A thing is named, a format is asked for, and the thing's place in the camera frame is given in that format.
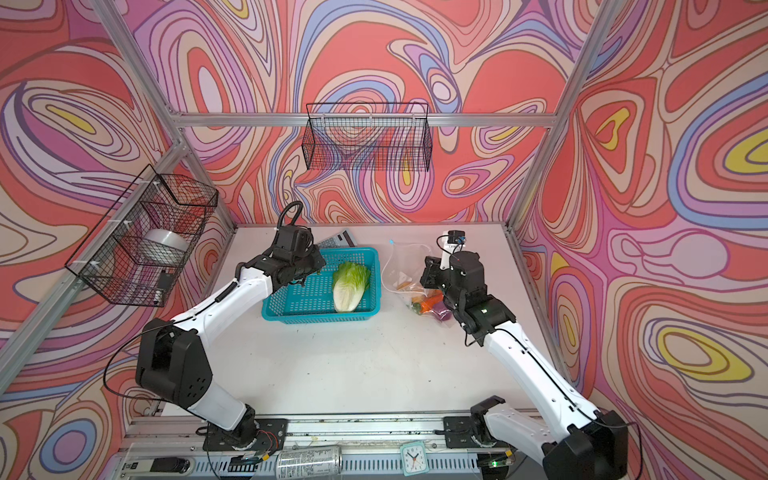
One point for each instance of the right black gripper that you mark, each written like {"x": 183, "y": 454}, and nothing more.
{"x": 433, "y": 267}

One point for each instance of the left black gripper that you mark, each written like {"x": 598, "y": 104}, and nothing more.
{"x": 317, "y": 252}

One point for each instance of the purple red onion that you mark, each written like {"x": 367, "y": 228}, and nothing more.
{"x": 441, "y": 312}

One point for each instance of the green lettuce leaf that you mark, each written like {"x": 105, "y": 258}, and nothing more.
{"x": 350, "y": 282}

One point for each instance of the clear zip top bag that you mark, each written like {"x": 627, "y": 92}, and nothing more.
{"x": 402, "y": 272}

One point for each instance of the orange carrot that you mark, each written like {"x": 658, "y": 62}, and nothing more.
{"x": 424, "y": 304}

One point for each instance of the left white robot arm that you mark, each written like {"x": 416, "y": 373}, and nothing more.
{"x": 173, "y": 362}

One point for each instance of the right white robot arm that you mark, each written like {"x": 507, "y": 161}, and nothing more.
{"x": 572, "y": 439}

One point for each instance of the striped booklet behind basket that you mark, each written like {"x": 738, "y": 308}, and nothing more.
{"x": 343, "y": 239}

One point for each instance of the teal plastic basket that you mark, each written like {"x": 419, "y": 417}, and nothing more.
{"x": 313, "y": 302}

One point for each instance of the silver tape roll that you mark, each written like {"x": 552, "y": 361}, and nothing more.
{"x": 163, "y": 247}

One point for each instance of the small teal alarm clock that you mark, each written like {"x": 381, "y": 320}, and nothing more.
{"x": 414, "y": 459}

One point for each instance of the silver drink can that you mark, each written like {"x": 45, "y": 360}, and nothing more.
{"x": 309, "y": 463}

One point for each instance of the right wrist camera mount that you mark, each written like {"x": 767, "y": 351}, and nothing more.
{"x": 449, "y": 243}

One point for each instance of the back black wire basket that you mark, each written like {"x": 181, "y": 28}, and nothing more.
{"x": 368, "y": 136}

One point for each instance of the black wire basket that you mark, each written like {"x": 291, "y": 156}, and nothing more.
{"x": 368, "y": 136}
{"x": 109, "y": 263}

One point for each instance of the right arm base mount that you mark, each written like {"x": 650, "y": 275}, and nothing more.
{"x": 471, "y": 431}

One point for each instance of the left black wire basket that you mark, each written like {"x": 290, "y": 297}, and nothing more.
{"x": 109, "y": 263}

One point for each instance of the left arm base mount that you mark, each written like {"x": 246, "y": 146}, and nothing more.
{"x": 252, "y": 433}

